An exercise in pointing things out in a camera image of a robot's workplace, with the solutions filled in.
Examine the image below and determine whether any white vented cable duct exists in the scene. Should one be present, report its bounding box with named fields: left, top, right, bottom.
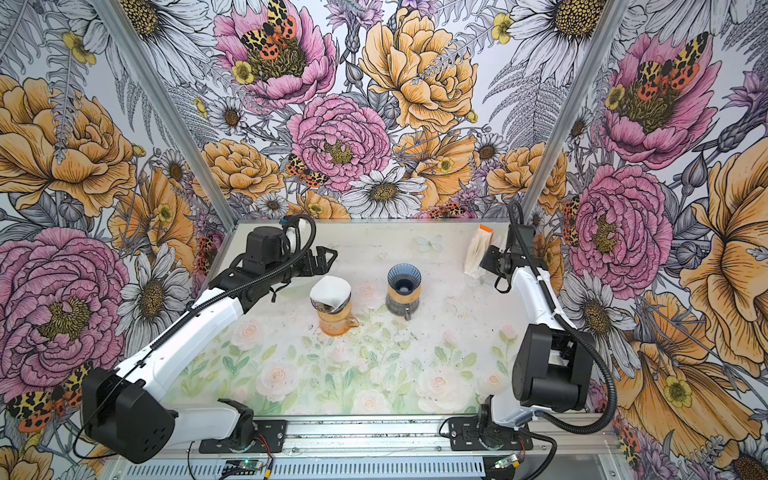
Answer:
left=112, top=456, right=486, bottom=479

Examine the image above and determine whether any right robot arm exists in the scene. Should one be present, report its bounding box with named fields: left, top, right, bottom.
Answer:
left=478, top=224, right=593, bottom=449

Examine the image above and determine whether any blue glass dripper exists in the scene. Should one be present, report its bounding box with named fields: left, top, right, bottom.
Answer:
left=387, top=263, right=422, bottom=295

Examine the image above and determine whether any white coffee filter stack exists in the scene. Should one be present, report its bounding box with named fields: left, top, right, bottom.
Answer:
left=464, top=225, right=494, bottom=279

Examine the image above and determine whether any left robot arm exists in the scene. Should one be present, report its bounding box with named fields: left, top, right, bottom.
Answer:
left=79, top=246, right=338, bottom=464

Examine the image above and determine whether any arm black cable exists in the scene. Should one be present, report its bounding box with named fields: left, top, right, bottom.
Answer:
left=71, top=214, right=318, bottom=460
left=506, top=200, right=619, bottom=436

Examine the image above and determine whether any green circuit board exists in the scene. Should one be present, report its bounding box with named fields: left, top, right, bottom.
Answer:
left=222, top=459, right=266, bottom=477

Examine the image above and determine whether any single white coffee filter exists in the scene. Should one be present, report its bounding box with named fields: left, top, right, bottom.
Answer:
left=309, top=275, right=352, bottom=314

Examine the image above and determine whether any clear grey glass pitcher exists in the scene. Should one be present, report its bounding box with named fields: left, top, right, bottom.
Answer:
left=385, top=297, right=420, bottom=321

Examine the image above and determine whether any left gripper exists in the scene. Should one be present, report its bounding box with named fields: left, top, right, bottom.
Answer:
left=267, top=246, right=338, bottom=284

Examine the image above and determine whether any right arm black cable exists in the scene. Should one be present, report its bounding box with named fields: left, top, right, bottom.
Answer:
left=506, top=200, right=619, bottom=436

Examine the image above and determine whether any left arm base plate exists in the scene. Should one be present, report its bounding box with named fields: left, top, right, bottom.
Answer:
left=198, top=419, right=288, bottom=454

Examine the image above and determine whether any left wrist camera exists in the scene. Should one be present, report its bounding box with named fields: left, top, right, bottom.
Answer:
left=242, top=226, right=290, bottom=271

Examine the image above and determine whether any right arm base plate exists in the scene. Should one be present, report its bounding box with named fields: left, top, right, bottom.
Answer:
left=439, top=416, right=533, bottom=451

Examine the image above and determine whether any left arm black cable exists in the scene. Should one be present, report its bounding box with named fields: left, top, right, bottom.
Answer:
left=71, top=214, right=318, bottom=460

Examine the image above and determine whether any aluminium mounting rail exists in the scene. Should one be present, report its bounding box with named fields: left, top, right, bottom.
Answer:
left=113, top=413, right=622, bottom=463

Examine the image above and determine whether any orange glass pitcher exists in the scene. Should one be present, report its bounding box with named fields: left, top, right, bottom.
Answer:
left=318, top=309, right=359, bottom=337

